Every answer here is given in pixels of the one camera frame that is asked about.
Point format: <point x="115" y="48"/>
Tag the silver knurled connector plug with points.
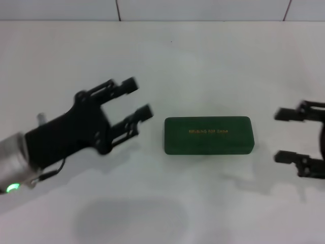
<point x="41" y="119"/>

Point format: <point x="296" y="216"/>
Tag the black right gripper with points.
<point x="323" y="142"/>

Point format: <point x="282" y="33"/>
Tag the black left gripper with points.
<point x="68" y="134"/>

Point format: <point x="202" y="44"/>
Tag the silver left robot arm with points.
<point x="12" y="162"/>

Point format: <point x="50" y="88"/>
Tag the green glasses case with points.
<point x="208" y="142"/>

